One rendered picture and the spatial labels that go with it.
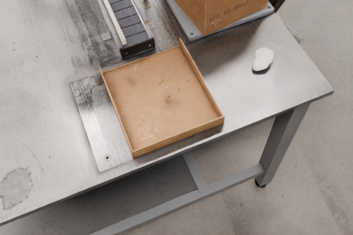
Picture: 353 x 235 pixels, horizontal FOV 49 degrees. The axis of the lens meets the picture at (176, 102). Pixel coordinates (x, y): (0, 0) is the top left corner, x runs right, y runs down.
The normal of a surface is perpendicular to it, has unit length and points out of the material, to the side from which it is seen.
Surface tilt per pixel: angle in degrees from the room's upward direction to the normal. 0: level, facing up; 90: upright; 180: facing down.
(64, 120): 0
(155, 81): 0
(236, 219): 0
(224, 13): 90
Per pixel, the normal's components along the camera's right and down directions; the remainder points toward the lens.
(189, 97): -0.04, -0.52
